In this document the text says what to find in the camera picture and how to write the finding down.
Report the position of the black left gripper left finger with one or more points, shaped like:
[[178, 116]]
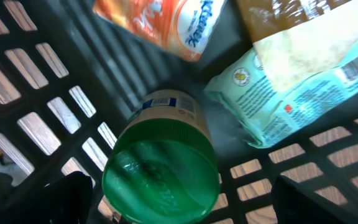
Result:
[[67, 200]]

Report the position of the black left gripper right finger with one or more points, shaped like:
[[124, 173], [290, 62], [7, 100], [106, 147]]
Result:
[[295, 204]]

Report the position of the teal wet wipes pack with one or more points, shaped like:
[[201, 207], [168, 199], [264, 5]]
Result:
[[270, 116]]

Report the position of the green lid white jar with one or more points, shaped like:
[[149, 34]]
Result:
[[163, 167]]

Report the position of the brown bread snack bag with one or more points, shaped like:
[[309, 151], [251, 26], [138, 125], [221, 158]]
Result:
[[297, 39]]

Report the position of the orange tissue packet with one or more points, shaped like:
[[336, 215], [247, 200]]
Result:
[[182, 27]]

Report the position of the grey plastic shopping basket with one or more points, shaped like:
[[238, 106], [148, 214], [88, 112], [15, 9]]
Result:
[[67, 76]]

